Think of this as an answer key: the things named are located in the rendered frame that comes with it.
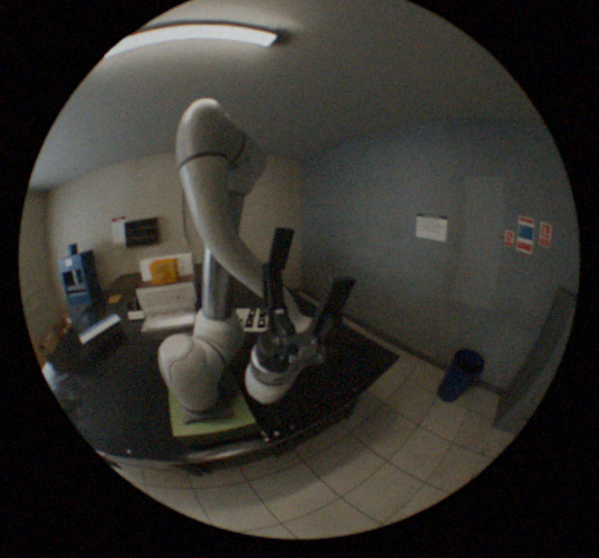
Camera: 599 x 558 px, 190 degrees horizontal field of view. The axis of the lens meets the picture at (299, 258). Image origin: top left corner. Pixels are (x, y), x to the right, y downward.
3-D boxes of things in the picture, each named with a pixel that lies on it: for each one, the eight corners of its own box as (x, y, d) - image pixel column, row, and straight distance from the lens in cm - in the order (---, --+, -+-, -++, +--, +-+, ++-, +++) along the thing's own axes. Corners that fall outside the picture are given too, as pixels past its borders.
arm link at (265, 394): (235, 367, 38) (271, 334, 45) (236, 392, 53) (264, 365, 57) (279, 399, 36) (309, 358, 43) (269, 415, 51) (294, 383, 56)
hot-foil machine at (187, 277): (142, 311, 172) (130, 268, 161) (152, 293, 207) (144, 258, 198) (219, 300, 157) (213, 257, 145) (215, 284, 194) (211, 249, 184)
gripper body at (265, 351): (284, 333, 38) (295, 300, 32) (303, 366, 34) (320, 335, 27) (250, 339, 36) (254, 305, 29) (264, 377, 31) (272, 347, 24)
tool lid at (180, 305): (140, 293, 149) (141, 293, 150) (146, 318, 151) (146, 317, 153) (191, 287, 137) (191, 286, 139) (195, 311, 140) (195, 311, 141)
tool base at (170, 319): (141, 333, 139) (139, 330, 137) (148, 319, 155) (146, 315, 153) (196, 327, 126) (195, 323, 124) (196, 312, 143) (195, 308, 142)
